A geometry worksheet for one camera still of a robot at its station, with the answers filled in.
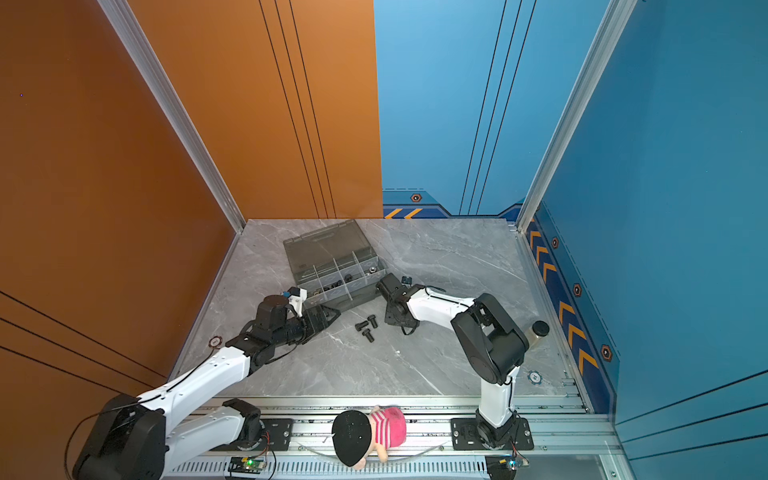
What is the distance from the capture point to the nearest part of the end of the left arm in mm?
630

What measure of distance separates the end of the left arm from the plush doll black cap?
231 mm

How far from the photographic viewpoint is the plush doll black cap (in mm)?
676
